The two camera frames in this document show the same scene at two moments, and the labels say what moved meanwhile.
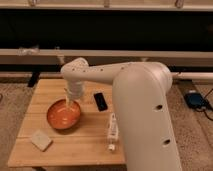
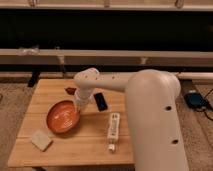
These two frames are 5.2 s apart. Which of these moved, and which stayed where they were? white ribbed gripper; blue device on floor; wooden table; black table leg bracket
Moved: white ribbed gripper
Stayed: blue device on floor; black table leg bracket; wooden table
